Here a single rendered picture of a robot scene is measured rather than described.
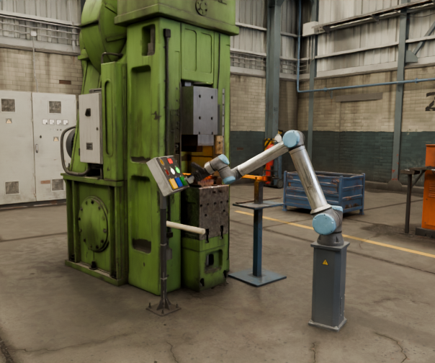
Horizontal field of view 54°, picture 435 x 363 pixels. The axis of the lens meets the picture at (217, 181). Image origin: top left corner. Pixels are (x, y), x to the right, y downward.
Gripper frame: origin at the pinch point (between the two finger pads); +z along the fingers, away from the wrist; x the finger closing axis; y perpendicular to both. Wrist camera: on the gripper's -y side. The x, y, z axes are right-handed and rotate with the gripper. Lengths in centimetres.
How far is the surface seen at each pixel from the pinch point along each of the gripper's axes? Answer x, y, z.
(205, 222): 36, 38, 16
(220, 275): 55, 87, 35
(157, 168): -27.0, -13.9, 4.1
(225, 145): 90, -17, -18
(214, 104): 54, -49, -36
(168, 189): -27.0, 3.3, 3.8
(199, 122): 38, -39, -21
